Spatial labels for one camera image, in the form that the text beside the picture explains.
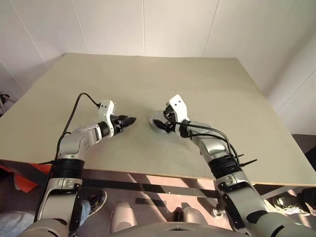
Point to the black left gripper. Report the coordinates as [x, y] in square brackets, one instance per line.
[116, 124]

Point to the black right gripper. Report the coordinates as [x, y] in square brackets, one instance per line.
[172, 122]

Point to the grey toothed sprocket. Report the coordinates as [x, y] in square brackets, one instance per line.
[156, 114]

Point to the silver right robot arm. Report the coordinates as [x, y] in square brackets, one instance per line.
[214, 145]

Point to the black patterned sneaker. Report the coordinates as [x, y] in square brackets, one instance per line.
[97, 202]

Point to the black zip tie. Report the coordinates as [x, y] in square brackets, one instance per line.
[248, 163]
[45, 162]

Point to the beige rounded shape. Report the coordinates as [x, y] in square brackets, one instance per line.
[123, 217]
[195, 214]

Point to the person's blue jeans leg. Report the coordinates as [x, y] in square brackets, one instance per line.
[85, 208]

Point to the table caster wheel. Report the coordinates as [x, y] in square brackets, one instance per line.
[217, 213]

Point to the grey robot torso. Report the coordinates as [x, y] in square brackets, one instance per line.
[170, 229]

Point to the orange cloth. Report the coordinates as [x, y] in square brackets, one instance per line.
[27, 184]

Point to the black white sneaker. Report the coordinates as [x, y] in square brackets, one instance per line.
[288, 206]

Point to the dark trouser leg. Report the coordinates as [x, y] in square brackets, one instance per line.
[308, 197]

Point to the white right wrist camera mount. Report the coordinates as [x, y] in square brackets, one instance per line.
[179, 103]

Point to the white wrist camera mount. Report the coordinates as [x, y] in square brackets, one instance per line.
[106, 106]
[179, 103]

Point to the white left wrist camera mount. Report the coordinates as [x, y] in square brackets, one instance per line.
[106, 106]

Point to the dark metal table frame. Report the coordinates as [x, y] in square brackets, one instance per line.
[148, 186]

